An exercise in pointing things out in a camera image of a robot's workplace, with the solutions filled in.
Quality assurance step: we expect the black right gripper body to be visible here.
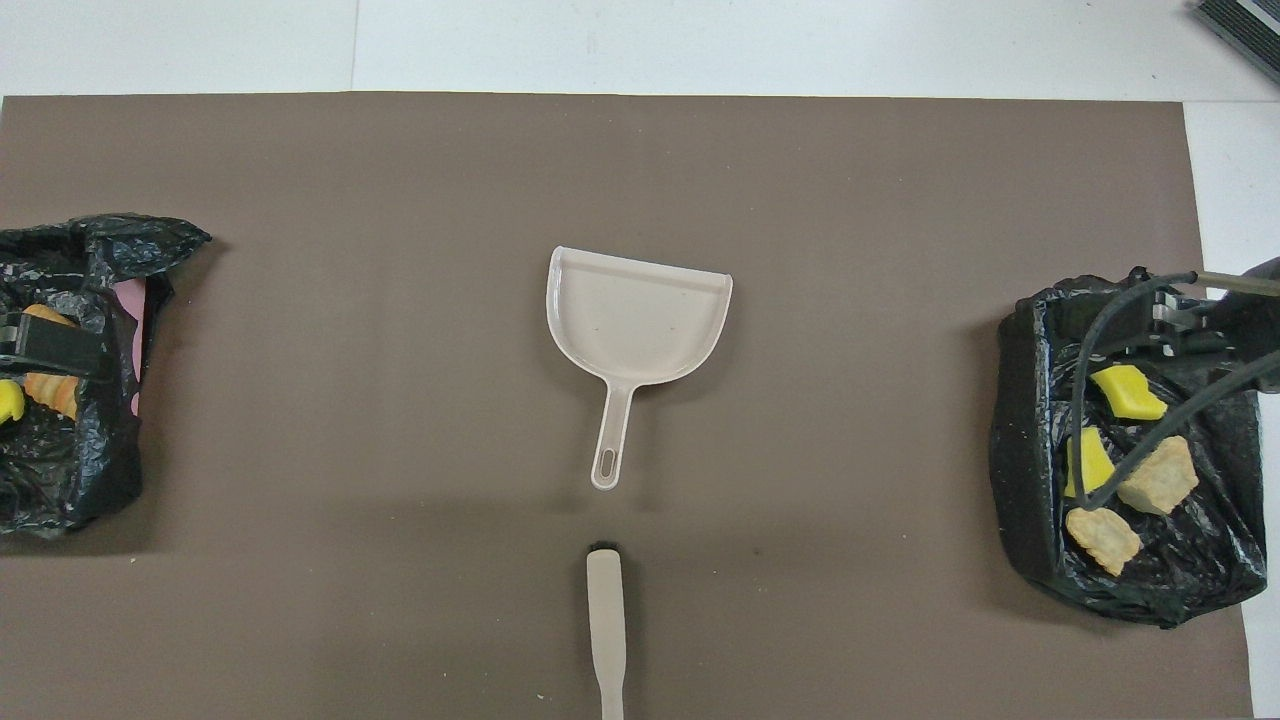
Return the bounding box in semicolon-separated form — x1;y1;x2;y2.
1195;258;1280;366

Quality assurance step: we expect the beige hand brush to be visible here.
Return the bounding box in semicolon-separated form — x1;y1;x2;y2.
586;541;627;720

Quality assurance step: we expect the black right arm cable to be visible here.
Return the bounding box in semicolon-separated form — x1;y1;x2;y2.
1070;270;1280;511

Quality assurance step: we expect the pale bread chunk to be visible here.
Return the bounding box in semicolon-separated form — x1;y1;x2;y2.
1116;436;1199;517

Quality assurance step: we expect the black bag lined bin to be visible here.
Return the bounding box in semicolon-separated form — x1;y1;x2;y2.
988;266;1269;629

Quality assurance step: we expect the brown fried roll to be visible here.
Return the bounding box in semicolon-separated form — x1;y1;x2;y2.
20;303;81;421

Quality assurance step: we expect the crumpled black trash bag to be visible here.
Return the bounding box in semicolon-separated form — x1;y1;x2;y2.
0;213;213;536

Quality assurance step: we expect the brown table mat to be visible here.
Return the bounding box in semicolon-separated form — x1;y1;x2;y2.
0;93;1256;720

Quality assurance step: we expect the beige plastic dustpan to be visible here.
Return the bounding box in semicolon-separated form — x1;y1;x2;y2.
545;245;734;492

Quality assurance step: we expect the striped croissant piece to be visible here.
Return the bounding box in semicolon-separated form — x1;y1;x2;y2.
1065;505;1142;577

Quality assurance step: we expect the dark grey slatted panel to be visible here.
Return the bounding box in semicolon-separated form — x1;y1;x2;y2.
1195;0;1280;86

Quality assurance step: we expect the small yellow sponge piece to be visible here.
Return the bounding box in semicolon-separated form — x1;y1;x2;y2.
1063;428;1120;499

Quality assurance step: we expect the pink plastic bin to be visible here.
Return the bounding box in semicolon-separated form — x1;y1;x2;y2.
113;280;149;416

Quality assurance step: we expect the wide yellow sponge piece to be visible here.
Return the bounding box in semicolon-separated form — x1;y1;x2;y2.
1088;365;1168;421

